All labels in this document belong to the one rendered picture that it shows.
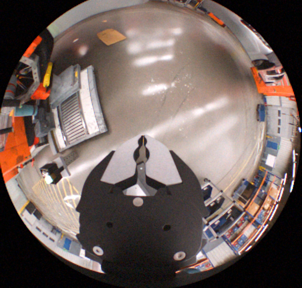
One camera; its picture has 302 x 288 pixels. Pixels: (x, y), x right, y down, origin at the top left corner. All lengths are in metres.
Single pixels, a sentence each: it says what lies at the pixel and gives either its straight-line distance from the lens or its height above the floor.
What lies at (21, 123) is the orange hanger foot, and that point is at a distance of 1.27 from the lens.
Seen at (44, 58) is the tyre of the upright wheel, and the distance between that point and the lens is 0.79.
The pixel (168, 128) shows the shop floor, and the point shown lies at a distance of 0.99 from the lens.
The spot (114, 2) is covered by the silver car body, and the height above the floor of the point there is 0.80.
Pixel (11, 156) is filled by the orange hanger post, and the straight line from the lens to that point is 1.15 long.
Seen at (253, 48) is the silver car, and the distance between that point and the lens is 2.02.
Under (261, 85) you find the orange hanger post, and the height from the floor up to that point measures 0.68.
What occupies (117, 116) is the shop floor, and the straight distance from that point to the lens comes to 0.93.
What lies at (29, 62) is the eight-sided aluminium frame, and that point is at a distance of 0.71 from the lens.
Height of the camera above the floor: 0.91
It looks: 76 degrees down
